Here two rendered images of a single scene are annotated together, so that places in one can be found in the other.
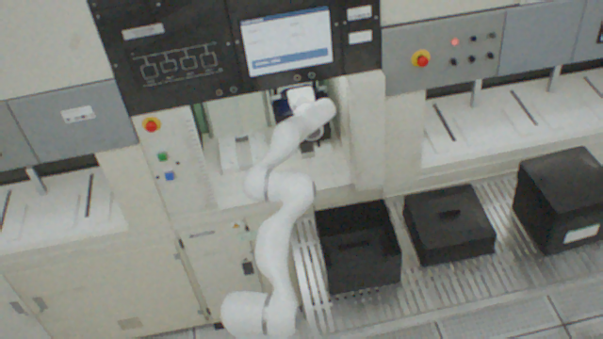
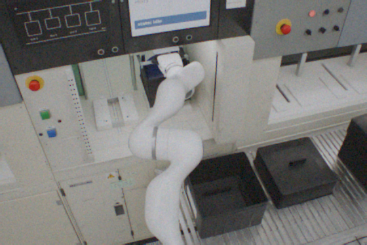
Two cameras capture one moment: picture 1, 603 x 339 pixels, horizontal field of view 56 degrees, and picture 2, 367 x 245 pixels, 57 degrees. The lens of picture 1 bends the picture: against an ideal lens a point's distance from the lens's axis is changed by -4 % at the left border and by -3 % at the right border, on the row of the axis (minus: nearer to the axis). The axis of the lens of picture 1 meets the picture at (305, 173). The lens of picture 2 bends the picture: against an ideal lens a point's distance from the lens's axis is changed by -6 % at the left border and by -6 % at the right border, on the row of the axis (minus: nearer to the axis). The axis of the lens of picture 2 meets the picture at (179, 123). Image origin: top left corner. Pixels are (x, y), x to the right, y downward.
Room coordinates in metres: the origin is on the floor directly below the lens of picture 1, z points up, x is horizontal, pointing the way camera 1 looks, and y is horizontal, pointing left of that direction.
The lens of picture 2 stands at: (0.53, 0.18, 2.10)
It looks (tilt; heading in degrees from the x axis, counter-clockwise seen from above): 44 degrees down; 350
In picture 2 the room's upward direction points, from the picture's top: 1 degrees counter-clockwise
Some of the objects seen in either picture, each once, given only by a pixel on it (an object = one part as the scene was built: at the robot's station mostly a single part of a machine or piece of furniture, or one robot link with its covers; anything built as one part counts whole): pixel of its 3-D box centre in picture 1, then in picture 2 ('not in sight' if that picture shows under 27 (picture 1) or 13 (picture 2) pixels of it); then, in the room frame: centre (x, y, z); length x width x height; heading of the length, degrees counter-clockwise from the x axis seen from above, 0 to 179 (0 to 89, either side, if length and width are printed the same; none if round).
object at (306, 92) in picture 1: (301, 99); (170, 64); (1.83, -0.02, 1.19); 0.11 x 0.10 x 0.07; 6
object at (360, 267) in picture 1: (357, 246); (223, 194); (1.35, -0.15, 0.85); 0.28 x 0.28 x 0.17; 3
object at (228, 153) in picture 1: (243, 151); (115, 110); (1.92, 0.26, 0.89); 0.22 x 0.21 x 0.04; 5
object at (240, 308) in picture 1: (254, 323); not in sight; (0.94, 0.21, 1.07); 0.19 x 0.12 x 0.24; 74
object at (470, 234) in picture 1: (448, 220); (295, 168); (1.43, -0.53, 0.83); 0.29 x 0.29 x 0.13; 4
